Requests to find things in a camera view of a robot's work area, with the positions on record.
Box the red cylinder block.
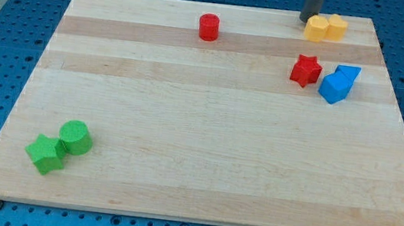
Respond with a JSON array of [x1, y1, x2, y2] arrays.
[[199, 13, 220, 41]]

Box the yellow hexagon block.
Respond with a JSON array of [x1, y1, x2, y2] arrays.
[[304, 15, 330, 42]]

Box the yellow heart block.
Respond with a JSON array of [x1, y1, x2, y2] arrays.
[[325, 14, 349, 41]]

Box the blue cube block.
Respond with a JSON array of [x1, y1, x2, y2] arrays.
[[318, 70, 353, 104]]

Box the red star block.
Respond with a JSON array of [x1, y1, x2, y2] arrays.
[[289, 54, 323, 87]]

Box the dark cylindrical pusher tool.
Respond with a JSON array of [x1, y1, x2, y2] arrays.
[[299, 0, 324, 23]]

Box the wooden board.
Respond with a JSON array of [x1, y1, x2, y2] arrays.
[[0, 0, 404, 226]]

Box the green star block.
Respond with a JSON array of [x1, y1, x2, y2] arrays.
[[25, 133, 66, 175]]

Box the green cylinder block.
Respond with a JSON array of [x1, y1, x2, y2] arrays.
[[59, 120, 93, 156]]

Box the blue triangle block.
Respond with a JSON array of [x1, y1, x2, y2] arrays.
[[335, 64, 362, 82]]

